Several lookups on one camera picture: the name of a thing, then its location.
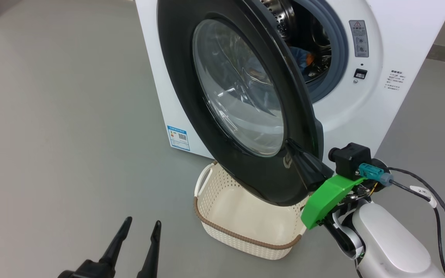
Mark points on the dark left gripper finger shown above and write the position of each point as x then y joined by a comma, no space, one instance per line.
152,255
118,243

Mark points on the grey rubber door gasket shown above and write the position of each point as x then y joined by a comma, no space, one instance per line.
340,50

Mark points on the black washing machine door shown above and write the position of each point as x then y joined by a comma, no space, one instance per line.
184,77

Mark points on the blue cartoon print garment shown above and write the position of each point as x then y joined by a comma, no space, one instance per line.
301,60

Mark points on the white front-load washing machine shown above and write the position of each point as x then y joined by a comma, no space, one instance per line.
400,38

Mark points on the blue energy label sticker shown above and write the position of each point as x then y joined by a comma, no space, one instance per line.
179,138

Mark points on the grey warning label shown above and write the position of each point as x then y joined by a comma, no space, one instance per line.
359,38

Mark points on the black door latch socket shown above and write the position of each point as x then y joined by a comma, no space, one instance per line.
360,73

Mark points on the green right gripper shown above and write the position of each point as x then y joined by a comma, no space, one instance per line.
326,200

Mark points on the steel washing drum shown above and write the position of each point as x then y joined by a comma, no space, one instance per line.
280,15

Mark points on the cream perforated laundry basket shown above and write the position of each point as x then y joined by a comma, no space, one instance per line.
242,227

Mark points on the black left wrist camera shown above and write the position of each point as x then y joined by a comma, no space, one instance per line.
87,271

